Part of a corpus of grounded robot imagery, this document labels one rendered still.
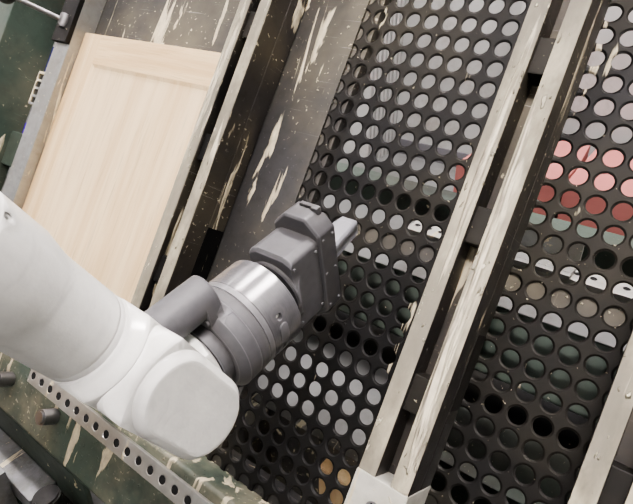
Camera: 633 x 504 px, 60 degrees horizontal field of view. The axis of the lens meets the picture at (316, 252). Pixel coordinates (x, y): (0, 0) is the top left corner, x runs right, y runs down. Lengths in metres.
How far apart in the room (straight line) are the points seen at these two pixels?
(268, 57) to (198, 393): 0.56
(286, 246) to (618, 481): 0.35
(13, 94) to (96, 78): 0.33
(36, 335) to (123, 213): 0.66
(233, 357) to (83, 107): 0.79
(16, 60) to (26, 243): 1.14
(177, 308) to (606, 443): 0.38
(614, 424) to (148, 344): 0.39
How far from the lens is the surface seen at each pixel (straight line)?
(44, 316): 0.33
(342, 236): 0.56
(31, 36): 1.46
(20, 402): 1.08
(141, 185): 0.97
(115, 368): 0.37
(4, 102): 1.44
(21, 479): 1.09
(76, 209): 1.09
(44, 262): 0.32
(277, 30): 0.85
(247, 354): 0.45
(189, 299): 0.43
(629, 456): 0.59
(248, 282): 0.46
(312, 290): 0.52
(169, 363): 0.37
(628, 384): 0.55
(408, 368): 0.59
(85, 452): 0.94
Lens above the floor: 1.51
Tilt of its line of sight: 29 degrees down
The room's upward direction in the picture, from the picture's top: straight up
